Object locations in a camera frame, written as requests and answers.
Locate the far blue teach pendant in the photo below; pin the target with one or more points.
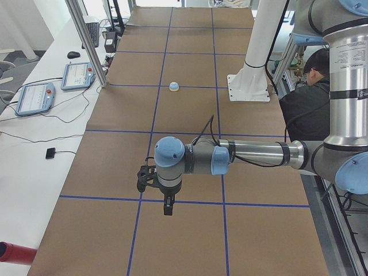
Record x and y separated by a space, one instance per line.
77 76

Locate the small black square puck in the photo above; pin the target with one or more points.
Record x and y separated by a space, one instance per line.
50 153

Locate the black keyboard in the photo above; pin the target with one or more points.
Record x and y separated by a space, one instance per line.
93 29

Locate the red cylinder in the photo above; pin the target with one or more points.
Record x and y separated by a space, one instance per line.
13 253

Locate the blue dome service bell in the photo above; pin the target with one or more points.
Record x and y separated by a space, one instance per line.
174 86

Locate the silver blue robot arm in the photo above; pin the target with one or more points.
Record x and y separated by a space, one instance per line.
341 158

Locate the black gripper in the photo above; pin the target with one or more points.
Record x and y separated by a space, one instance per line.
167 191

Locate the blue teach pendant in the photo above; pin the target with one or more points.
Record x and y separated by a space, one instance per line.
77 76
35 99

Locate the black power adapter box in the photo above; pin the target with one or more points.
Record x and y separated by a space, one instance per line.
110 44

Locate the near blue teach pendant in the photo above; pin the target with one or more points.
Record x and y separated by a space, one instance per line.
35 99

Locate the person in black jacket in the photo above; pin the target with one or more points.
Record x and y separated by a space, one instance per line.
306 109

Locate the black computer mouse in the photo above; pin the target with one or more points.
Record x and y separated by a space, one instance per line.
73 55

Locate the aluminium frame post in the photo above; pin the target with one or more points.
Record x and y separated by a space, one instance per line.
77 17

